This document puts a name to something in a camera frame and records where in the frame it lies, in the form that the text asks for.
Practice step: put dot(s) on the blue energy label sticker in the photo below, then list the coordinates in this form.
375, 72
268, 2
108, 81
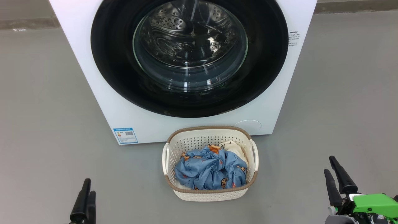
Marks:
125, 135

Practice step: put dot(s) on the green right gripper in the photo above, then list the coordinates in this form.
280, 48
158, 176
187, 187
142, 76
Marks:
373, 205

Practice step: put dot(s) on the white front-load washing machine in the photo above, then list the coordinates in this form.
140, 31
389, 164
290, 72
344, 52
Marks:
146, 130

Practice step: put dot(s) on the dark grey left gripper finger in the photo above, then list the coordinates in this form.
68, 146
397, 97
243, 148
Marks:
91, 208
80, 205

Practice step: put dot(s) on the small black text sticker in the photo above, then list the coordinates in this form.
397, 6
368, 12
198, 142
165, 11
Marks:
293, 39

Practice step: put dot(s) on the cream white garment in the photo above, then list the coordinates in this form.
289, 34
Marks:
234, 148

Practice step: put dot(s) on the cream perforated laundry basket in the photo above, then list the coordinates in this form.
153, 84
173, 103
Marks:
199, 138

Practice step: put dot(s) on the round black glass washer door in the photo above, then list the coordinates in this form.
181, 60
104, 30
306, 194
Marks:
108, 62

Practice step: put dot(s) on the round white filter cover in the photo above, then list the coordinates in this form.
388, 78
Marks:
247, 127

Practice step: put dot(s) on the blue cartoon print garment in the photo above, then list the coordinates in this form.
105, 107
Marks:
208, 171

